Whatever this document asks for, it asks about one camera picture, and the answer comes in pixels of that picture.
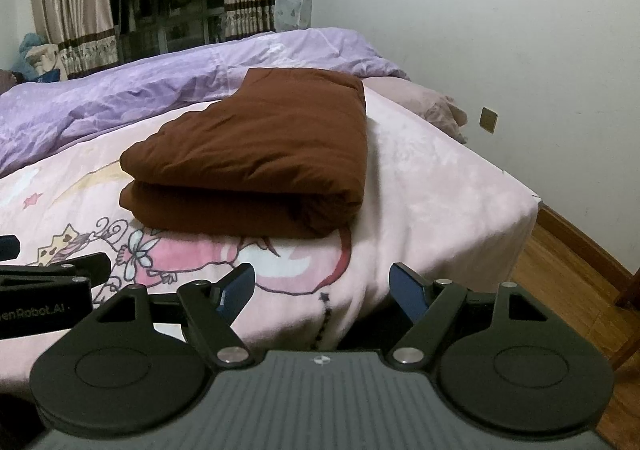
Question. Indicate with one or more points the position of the brown jacket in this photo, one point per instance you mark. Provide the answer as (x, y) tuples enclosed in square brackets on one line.
[(250, 154)]

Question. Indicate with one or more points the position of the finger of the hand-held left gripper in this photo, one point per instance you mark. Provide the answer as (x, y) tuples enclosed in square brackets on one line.
[(55, 266), (7, 248)]

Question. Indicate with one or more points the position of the wooden baseboard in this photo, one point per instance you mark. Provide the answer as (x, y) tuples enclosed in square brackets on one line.
[(585, 240)]

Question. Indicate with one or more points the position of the pink printed blanket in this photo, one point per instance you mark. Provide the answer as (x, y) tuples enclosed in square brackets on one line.
[(430, 205)]

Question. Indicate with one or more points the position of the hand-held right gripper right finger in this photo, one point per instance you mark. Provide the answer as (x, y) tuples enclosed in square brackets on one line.
[(407, 290)]

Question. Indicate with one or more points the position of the wooden furniture leg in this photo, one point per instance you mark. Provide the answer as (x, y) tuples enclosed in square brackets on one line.
[(629, 320)]

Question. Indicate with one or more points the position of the small wall socket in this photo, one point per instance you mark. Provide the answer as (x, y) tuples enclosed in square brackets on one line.
[(488, 120)]

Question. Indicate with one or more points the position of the blue plush toy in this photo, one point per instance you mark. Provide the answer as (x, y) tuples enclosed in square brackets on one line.
[(37, 57)]

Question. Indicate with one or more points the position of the purple duvet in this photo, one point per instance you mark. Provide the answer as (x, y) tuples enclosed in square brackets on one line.
[(125, 94)]

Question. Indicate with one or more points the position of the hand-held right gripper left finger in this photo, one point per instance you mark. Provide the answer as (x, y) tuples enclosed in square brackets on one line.
[(235, 292)]

